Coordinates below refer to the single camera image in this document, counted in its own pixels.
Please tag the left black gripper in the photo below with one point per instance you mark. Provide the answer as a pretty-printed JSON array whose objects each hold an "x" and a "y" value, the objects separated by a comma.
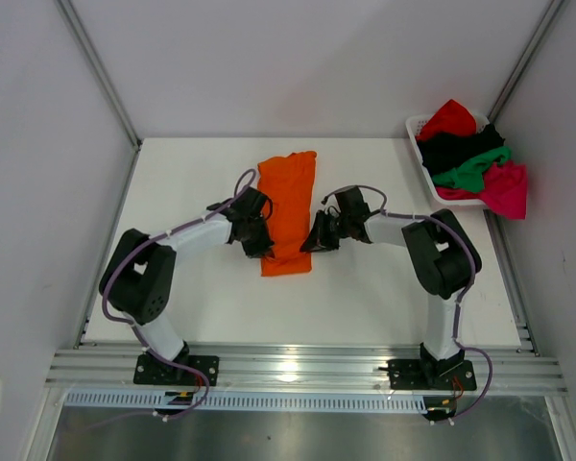
[{"x": 262, "y": 248}]

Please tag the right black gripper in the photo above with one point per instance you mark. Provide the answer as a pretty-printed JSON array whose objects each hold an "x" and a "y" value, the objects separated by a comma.
[{"x": 327, "y": 232}]

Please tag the orange t shirt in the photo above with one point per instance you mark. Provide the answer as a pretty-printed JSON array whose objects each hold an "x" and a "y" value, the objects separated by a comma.
[{"x": 288, "y": 182}]

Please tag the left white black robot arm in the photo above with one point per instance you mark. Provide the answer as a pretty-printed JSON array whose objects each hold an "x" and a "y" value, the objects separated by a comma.
[{"x": 136, "y": 285}]

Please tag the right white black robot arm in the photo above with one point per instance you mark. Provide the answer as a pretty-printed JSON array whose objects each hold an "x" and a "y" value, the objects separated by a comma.
[{"x": 444, "y": 260}]

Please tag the black t shirt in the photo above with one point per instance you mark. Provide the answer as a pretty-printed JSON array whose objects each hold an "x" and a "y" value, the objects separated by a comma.
[{"x": 445, "y": 151}]

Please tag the white plastic laundry basket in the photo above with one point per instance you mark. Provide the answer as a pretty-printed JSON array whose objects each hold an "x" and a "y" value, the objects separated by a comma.
[{"x": 413, "y": 125}]

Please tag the green t shirt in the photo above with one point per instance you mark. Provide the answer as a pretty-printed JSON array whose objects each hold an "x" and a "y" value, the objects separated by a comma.
[{"x": 469, "y": 175}]

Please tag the red t shirt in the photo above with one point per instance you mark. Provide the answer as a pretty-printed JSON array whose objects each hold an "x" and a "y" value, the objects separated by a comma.
[{"x": 452, "y": 118}]

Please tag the magenta t shirt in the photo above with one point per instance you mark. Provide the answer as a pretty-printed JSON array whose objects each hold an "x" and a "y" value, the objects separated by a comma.
[{"x": 505, "y": 191}]

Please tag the slotted grey cable duct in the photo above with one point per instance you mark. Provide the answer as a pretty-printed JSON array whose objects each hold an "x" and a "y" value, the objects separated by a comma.
[{"x": 249, "y": 401}]

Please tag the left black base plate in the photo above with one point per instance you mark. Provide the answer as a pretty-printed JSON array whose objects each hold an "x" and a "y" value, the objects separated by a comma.
[{"x": 149, "y": 371}]

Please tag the aluminium mounting rail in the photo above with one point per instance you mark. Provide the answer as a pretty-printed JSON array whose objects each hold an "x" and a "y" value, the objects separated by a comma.
[{"x": 304, "y": 369}]

